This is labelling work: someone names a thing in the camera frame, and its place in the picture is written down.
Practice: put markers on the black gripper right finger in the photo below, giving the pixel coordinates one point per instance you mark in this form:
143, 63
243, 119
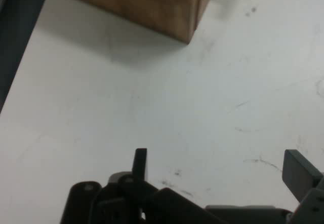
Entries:
301, 176

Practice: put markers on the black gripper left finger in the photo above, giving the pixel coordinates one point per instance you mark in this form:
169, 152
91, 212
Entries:
131, 191

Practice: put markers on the wooden drawer box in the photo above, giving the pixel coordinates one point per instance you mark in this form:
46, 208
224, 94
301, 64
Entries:
141, 3

